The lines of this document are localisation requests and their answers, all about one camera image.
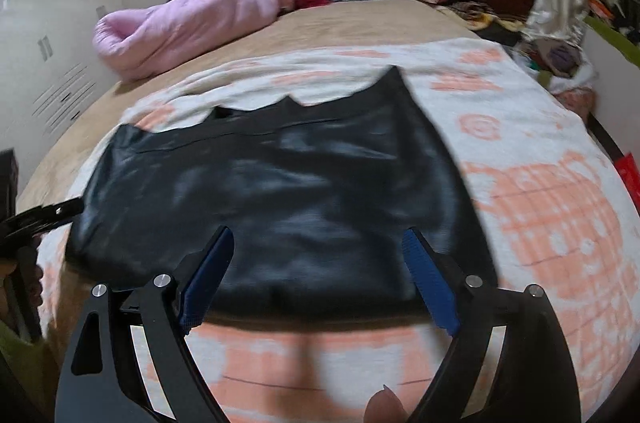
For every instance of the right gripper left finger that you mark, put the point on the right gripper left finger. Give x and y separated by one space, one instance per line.
101 379

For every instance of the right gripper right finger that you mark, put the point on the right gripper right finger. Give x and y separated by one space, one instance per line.
535 379

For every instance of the black leather jacket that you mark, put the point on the black leather jacket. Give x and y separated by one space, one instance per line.
317 199

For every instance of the basket of clothes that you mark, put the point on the basket of clothes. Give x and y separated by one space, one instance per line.
561 69

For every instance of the clothes heap by window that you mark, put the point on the clothes heap by window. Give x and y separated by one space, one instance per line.
621 15

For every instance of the right hand thumb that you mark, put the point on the right hand thumb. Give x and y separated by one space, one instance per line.
384 407

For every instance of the white peach patterned blanket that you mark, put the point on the white peach patterned blanket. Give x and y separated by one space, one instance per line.
554 210

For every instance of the pink puffy quilt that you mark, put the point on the pink puffy quilt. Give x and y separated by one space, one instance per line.
142 43

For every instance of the red plastic bag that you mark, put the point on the red plastic bag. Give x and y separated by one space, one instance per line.
630 175

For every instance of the white glossy wardrobe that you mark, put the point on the white glossy wardrobe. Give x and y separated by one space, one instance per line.
50 73

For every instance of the green window ledge cloth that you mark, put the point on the green window ledge cloth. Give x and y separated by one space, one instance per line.
630 51

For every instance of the tan bed sheet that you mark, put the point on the tan bed sheet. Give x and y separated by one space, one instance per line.
358 23

